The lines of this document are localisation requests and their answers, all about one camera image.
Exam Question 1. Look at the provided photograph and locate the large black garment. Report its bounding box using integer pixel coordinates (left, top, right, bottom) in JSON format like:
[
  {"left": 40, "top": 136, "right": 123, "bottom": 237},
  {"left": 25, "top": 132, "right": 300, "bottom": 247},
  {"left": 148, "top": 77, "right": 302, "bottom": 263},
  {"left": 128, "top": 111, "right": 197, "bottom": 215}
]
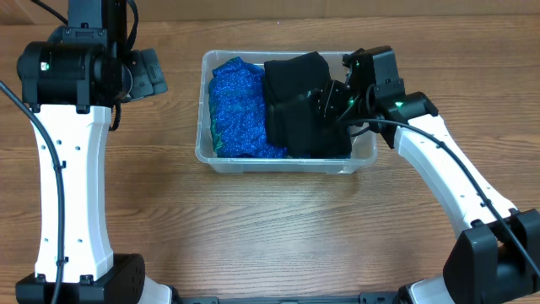
[{"left": 262, "top": 52, "right": 352, "bottom": 159}]

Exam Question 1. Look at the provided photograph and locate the blue sequin garment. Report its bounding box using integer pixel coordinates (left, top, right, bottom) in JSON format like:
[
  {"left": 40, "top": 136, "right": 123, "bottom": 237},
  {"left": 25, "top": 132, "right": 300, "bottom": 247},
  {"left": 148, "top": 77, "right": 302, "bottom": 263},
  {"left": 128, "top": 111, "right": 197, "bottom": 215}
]
[{"left": 208, "top": 57, "right": 287, "bottom": 159}]

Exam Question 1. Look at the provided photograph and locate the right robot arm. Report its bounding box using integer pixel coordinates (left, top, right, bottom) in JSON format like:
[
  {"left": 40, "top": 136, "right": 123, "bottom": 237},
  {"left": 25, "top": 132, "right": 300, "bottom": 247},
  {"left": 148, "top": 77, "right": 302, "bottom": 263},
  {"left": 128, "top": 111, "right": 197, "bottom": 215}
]
[{"left": 322, "top": 46, "right": 539, "bottom": 304}]

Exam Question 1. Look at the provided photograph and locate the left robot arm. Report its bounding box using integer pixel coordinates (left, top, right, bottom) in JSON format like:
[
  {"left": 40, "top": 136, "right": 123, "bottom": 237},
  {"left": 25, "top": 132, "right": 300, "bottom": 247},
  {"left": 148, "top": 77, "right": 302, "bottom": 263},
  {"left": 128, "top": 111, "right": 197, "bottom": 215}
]
[{"left": 13, "top": 0, "right": 179, "bottom": 304}]

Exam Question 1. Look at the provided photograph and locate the clear plastic storage bin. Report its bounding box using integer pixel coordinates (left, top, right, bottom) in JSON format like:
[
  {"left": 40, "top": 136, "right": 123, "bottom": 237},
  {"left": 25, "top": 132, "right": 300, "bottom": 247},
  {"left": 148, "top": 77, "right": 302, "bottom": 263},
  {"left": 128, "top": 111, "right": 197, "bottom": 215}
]
[{"left": 195, "top": 50, "right": 378, "bottom": 174}]

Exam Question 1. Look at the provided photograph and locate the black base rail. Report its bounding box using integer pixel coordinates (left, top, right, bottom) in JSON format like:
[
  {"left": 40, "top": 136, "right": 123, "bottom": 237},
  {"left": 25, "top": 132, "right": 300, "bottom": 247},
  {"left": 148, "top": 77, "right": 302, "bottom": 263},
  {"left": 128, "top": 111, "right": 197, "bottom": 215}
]
[{"left": 180, "top": 291, "right": 402, "bottom": 304}]

